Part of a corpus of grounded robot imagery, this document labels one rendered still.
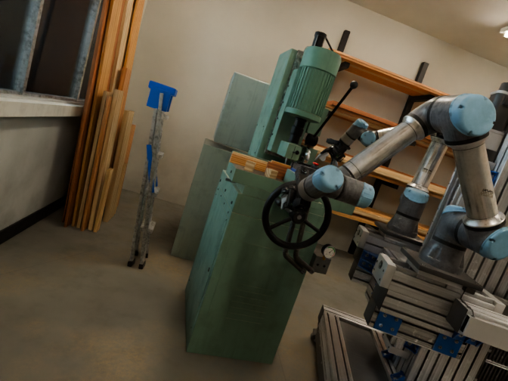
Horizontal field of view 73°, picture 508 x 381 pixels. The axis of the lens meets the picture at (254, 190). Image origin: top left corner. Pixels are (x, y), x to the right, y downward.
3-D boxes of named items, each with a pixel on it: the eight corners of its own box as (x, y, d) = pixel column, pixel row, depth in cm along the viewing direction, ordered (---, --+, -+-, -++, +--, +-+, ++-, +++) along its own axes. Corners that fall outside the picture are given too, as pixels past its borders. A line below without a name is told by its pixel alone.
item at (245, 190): (242, 193, 149) (245, 185, 148) (234, 183, 169) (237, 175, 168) (323, 216, 159) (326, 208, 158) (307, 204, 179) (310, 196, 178)
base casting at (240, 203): (230, 212, 150) (236, 192, 148) (217, 183, 204) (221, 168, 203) (320, 235, 161) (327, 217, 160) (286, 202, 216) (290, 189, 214)
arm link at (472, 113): (487, 238, 122) (456, 88, 108) (526, 255, 108) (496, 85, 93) (457, 252, 121) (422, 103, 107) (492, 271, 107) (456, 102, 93)
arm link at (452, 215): (451, 239, 134) (466, 206, 132) (478, 252, 121) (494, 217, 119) (425, 231, 131) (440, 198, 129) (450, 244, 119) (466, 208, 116)
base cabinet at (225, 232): (184, 352, 161) (230, 212, 149) (184, 289, 216) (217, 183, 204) (272, 365, 172) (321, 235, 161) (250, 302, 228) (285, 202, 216)
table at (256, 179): (233, 186, 137) (238, 171, 136) (224, 171, 166) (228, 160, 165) (362, 222, 153) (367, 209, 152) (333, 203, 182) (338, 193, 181)
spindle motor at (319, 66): (289, 113, 152) (314, 42, 147) (279, 112, 169) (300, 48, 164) (324, 125, 157) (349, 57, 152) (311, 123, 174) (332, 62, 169)
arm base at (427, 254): (450, 264, 135) (460, 242, 134) (469, 280, 121) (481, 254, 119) (413, 252, 137) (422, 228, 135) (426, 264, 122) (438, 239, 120)
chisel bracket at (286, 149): (283, 160, 161) (289, 143, 159) (275, 156, 174) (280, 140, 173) (297, 164, 163) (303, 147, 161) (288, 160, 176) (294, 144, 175)
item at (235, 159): (229, 162, 160) (232, 153, 159) (229, 161, 162) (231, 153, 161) (352, 199, 177) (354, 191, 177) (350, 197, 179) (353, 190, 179)
